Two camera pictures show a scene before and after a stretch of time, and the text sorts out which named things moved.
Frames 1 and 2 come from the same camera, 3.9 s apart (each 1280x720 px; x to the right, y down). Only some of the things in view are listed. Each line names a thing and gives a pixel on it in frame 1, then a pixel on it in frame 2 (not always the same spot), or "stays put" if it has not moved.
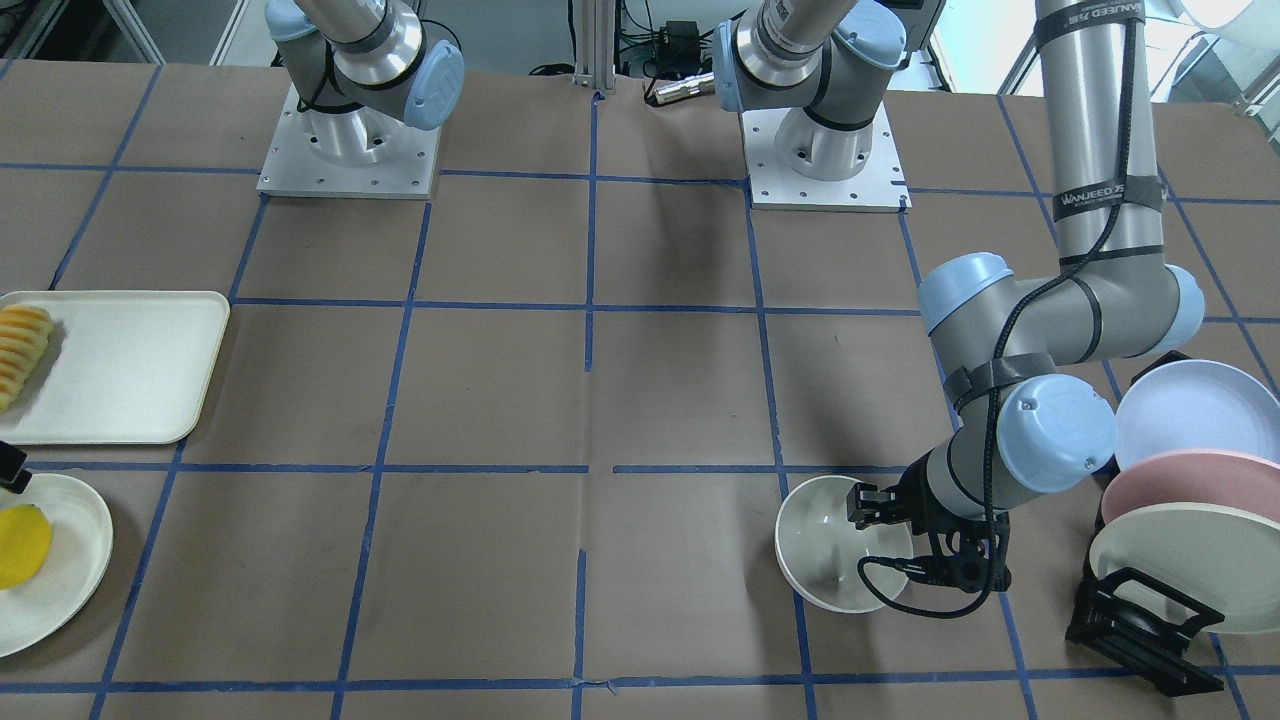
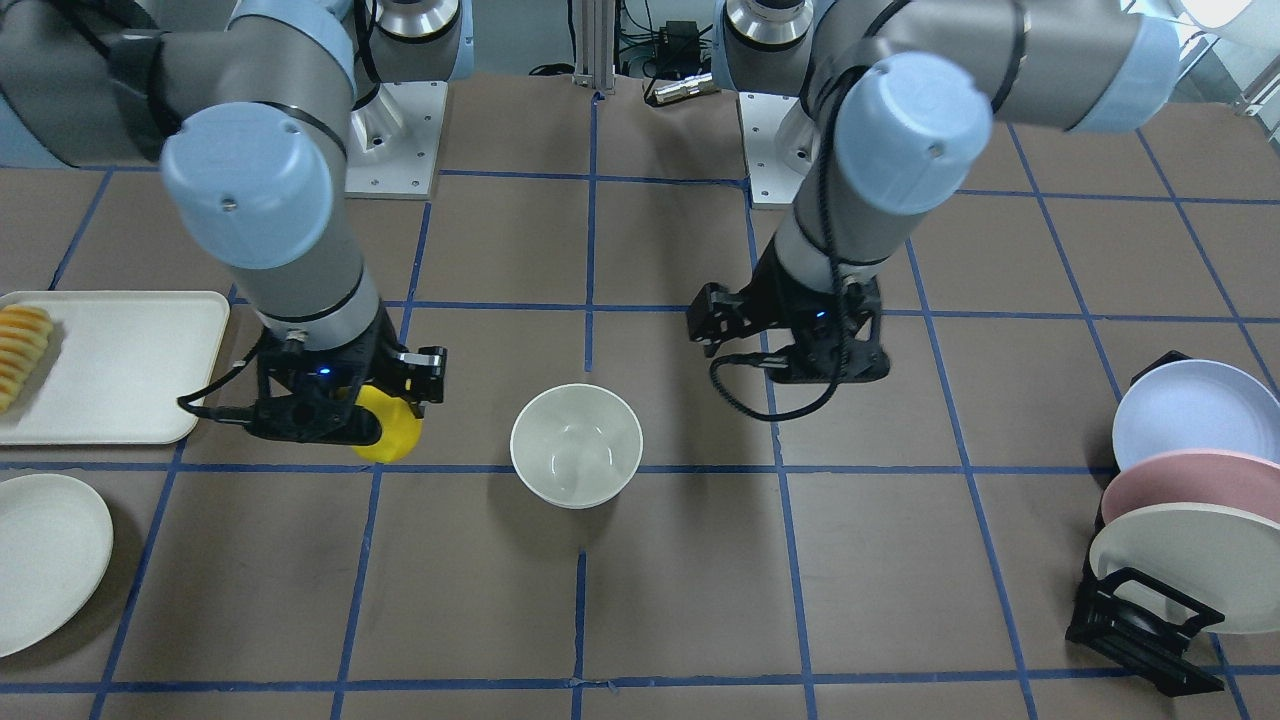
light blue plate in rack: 1196,405 stays put
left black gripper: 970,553 to 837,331
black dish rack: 1138,621 stays put
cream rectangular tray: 122,368 stays put
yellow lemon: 25,544 to 401,427
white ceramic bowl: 819,548 to 576,446
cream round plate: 34,613 stays put
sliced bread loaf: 24,332 stays put
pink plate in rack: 1193,476 stays put
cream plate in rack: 1226,560 stays put
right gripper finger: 12,475 to 317,418
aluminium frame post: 595,30 stays put
